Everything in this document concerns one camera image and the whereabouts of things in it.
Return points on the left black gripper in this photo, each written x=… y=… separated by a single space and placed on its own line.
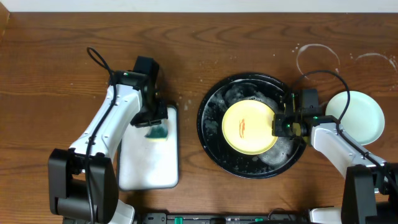
x=154 y=116

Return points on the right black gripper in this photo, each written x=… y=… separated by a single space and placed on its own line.
x=278 y=129

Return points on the green yellow sponge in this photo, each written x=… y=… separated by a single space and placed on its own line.
x=158 y=132

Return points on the yellow plate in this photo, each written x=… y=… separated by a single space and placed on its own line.
x=247 y=127

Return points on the light green plate top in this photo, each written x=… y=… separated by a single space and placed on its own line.
x=364 y=119

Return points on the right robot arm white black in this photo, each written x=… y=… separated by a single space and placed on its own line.
x=370 y=191

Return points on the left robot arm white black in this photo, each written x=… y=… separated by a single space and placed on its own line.
x=82 y=182

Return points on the round black tray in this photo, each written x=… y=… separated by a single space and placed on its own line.
x=245 y=86

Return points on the rectangular soapy water tray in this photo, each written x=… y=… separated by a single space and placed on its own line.
x=145 y=163

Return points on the black base rail bottom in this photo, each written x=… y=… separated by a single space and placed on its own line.
x=165 y=217

